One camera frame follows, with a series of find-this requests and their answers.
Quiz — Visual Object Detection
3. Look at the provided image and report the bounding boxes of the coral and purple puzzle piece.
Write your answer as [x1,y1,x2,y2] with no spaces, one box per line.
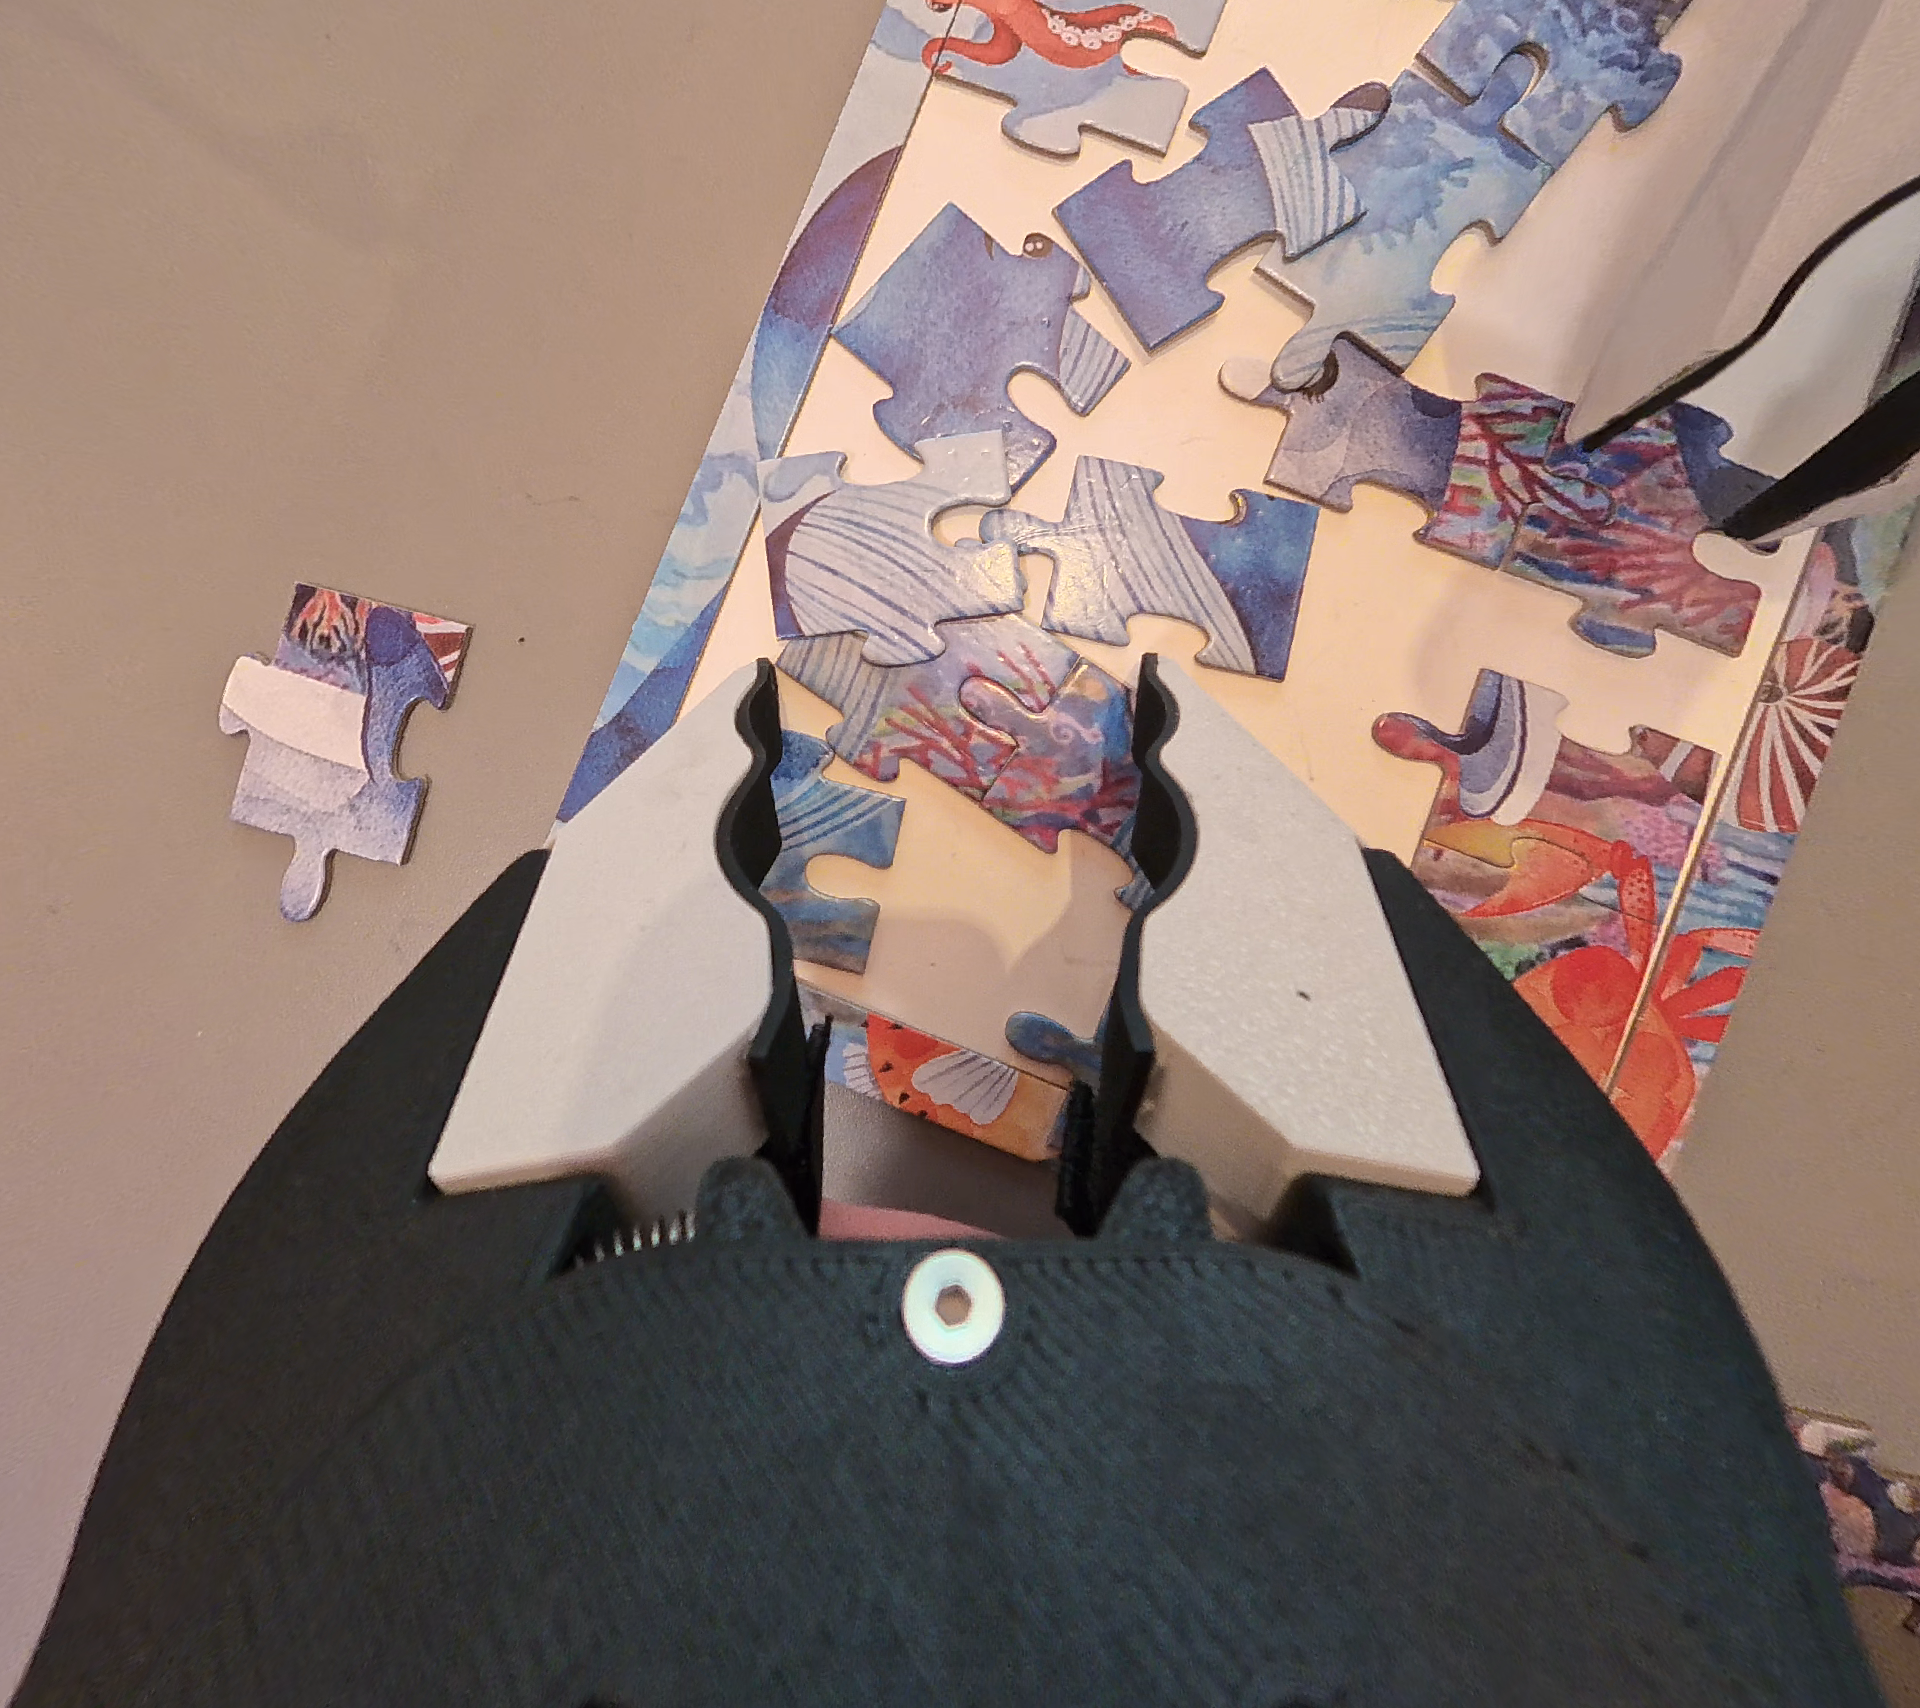
[885,627,1147,856]

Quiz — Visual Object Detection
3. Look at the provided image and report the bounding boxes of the red coral puzzle piece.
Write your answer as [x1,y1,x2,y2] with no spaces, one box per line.
[1416,376,1593,570]

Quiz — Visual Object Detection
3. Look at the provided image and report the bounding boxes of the wide blue striped puzzle piece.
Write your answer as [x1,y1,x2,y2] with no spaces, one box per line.
[763,729,911,977]

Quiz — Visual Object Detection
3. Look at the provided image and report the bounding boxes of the orange puffer fish puzzle piece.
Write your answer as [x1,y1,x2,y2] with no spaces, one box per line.
[1004,1005,1120,1078]

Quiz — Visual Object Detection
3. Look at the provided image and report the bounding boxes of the whale eye puzzle piece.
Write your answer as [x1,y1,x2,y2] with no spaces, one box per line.
[1222,333,1473,510]

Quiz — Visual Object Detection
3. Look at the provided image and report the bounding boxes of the puzzle piece with white patch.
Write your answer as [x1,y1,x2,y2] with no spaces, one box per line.
[219,581,475,926]

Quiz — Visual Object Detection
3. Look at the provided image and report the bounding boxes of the blue watercolour puzzle piece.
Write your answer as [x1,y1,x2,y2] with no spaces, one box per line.
[1056,63,1398,357]

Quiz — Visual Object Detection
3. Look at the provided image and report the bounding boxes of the red striped shell puzzle piece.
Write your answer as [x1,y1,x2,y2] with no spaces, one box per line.
[1500,402,1788,659]

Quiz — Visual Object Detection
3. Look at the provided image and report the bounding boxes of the dark blue puzzle piece with eye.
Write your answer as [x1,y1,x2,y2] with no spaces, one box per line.
[829,199,1130,496]

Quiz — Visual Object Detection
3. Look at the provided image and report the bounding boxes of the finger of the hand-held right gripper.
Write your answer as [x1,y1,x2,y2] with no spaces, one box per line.
[1723,371,1920,550]
[1565,0,1920,448]

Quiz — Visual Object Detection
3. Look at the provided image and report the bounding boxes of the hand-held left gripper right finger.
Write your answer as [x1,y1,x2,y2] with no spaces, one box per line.
[1056,650,1489,1237]

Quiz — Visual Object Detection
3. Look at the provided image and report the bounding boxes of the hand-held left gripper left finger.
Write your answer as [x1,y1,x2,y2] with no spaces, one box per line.
[426,658,824,1208]

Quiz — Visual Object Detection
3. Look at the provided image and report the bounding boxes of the orange crab puzzle piece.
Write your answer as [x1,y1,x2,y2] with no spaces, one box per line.
[1463,822,1759,1157]

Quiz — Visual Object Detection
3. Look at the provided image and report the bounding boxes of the small blue purple puzzle piece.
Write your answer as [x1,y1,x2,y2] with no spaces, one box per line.
[1416,0,1687,142]

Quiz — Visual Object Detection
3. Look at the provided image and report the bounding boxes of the striped dark blue puzzle piece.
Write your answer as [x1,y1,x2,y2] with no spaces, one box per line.
[982,453,1323,681]

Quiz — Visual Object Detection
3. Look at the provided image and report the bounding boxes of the pale striped puzzle piece with fin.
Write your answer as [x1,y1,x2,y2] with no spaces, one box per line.
[760,429,1038,667]

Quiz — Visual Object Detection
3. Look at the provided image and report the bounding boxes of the joined blue purple puzzle pieces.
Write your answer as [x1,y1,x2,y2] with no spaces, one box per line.
[1793,1413,1920,1590]

